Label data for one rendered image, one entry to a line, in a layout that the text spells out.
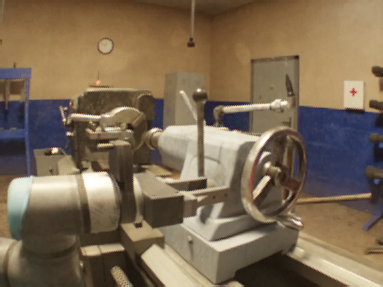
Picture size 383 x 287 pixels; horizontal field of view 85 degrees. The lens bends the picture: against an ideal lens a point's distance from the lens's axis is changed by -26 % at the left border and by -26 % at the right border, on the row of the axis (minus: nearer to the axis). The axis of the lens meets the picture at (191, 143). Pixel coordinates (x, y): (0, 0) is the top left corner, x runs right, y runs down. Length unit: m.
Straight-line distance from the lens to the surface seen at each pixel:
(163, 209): 0.38
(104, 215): 0.37
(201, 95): 0.60
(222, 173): 0.63
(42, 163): 3.65
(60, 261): 0.40
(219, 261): 0.60
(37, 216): 0.36
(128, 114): 1.51
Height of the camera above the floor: 1.24
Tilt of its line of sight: 8 degrees down
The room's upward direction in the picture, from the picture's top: 2 degrees clockwise
